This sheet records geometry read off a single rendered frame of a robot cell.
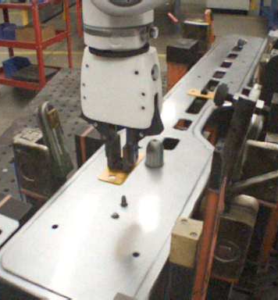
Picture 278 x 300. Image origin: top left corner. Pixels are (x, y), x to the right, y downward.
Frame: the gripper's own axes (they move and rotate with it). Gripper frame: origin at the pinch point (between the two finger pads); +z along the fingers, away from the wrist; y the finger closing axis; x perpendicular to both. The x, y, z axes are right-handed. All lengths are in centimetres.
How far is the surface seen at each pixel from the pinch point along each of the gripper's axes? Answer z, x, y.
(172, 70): 16, -76, 19
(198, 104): 11.6, -44.7, 0.8
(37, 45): 52, -190, 170
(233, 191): 1.4, 0.7, -16.3
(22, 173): 12.6, -3.2, 23.3
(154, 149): 5.9, -11.3, -0.4
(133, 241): 9.5, 6.6, -4.8
